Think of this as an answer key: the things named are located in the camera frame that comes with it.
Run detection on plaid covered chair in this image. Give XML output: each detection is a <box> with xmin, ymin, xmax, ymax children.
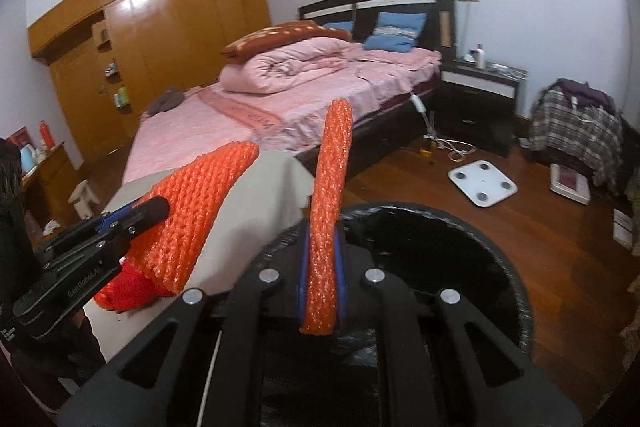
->
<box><xmin>527</xmin><ymin>79</ymin><xmax>626</xmax><ymax>202</ymax></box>

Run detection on dark wooden bed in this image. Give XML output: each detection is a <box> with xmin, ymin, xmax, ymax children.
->
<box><xmin>122</xmin><ymin>0</ymin><xmax>457</xmax><ymax>195</ymax></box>

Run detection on red cloth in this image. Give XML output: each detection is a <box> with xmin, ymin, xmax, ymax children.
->
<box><xmin>95</xmin><ymin>263</ymin><xmax>168</xmax><ymax>314</ymax></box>

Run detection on wooden wardrobe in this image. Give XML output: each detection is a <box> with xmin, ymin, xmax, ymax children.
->
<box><xmin>27</xmin><ymin>0</ymin><xmax>273</xmax><ymax>152</ymax></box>

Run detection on white red floor box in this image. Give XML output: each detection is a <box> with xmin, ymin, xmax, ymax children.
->
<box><xmin>550</xmin><ymin>163</ymin><xmax>592</xmax><ymax>206</ymax></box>

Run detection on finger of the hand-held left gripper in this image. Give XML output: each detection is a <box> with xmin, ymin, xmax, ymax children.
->
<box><xmin>49</xmin><ymin>226</ymin><xmax>149</xmax><ymax>273</ymax></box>
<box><xmin>38</xmin><ymin>196</ymin><xmax>172</xmax><ymax>259</ymax></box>

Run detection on black white nightstand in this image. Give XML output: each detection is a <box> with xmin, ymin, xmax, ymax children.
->
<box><xmin>432</xmin><ymin>57</ymin><xmax>530</xmax><ymax>158</ymax></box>

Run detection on white floor cables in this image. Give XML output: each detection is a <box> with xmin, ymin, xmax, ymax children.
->
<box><xmin>410</xmin><ymin>94</ymin><xmax>478</xmax><ymax>165</ymax></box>

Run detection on large blue pillow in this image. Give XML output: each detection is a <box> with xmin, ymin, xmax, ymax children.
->
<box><xmin>363</xmin><ymin>12</ymin><xmax>427</xmax><ymax>54</ymax></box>

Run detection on folded pink duvet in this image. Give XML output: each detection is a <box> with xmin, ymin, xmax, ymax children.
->
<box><xmin>220</xmin><ymin>36</ymin><xmax>353</xmax><ymax>95</ymax></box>

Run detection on beige table cloth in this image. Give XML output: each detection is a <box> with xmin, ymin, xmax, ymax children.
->
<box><xmin>95</xmin><ymin>147</ymin><xmax>313</xmax><ymax>358</ymax></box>

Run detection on dark grey clothing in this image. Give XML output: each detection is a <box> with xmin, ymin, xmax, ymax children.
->
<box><xmin>145</xmin><ymin>88</ymin><xmax>185</xmax><ymax>115</ymax></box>

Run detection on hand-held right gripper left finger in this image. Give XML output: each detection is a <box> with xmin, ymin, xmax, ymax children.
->
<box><xmin>57</xmin><ymin>227</ymin><xmax>313</xmax><ymax>427</ymax></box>

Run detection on wooden side desk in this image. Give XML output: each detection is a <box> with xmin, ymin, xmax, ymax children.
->
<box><xmin>20</xmin><ymin>142</ymin><xmax>81</xmax><ymax>228</ymax></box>

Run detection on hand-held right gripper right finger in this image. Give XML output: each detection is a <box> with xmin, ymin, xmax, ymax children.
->
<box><xmin>334</xmin><ymin>227</ymin><xmax>583</xmax><ymax>427</ymax></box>

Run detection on small white stool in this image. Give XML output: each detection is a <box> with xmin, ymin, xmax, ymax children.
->
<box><xmin>67</xmin><ymin>179</ymin><xmax>96</xmax><ymax>220</ymax></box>

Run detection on wide orange foam net sleeve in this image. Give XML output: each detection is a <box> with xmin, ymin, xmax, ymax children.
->
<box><xmin>121</xmin><ymin>142</ymin><xmax>260</xmax><ymax>296</ymax></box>

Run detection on purple garment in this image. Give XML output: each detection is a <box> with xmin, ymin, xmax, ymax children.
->
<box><xmin>555</xmin><ymin>78</ymin><xmax>616</xmax><ymax>112</ymax></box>

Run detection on white bathroom scale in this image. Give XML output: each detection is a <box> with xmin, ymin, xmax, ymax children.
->
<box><xmin>447</xmin><ymin>160</ymin><xmax>518</xmax><ymax>208</ymax></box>

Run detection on person's left hand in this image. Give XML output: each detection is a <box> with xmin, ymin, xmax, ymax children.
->
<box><xmin>9</xmin><ymin>312</ymin><xmax>108</xmax><ymax>412</ymax></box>

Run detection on pink bedsheet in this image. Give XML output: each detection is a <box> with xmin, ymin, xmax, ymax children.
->
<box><xmin>122</xmin><ymin>44</ymin><xmax>443</xmax><ymax>185</ymax></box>

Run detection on black round bin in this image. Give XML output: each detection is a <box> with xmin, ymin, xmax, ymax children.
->
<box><xmin>260</xmin><ymin>202</ymin><xmax>532</xmax><ymax>427</ymax></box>

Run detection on narrow orange foam net sleeve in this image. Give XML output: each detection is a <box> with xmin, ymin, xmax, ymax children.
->
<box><xmin>299</xmin><ymin>98</ymin><xmax>354</xmax><ymax>336</ymax></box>

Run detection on brown patterned pillow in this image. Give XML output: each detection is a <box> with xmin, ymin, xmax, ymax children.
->
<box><xmin>221</xmin><ymin>21</ymin><xmax>353</xmax><ymax>58</ymax></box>

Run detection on white paper carton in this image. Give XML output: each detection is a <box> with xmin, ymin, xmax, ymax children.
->
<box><xmin>612</xmin><ymin>209</ymin><xmax>636</xmax><ymax>250</ymax></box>

